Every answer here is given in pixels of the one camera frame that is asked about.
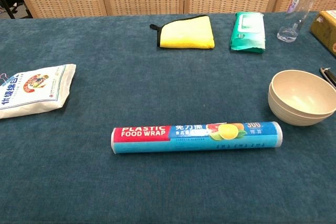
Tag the beige bowl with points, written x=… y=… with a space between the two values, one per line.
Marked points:
x=302 y=93
x=296 y=120

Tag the blue table cloth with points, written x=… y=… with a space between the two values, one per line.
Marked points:
x=131 y=90

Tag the plastic food wrap roll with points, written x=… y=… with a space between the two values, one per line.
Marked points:
x=183 y=142

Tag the yellow microfiber cloth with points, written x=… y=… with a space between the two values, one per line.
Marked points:
x=186 y=35

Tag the green wet wipes pack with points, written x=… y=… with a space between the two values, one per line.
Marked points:
x=246 y=37

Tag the white sugar bag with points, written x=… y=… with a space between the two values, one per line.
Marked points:
x=34 y=95

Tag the clear plastic water bottle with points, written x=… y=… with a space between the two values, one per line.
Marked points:
x=299 y=11

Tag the black and white pen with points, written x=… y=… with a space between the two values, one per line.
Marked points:
x=328 y=75

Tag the gold cardboard box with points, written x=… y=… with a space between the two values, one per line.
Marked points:
x=325 y=30

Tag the black tripod stand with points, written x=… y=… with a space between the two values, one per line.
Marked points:
x=6 y=6

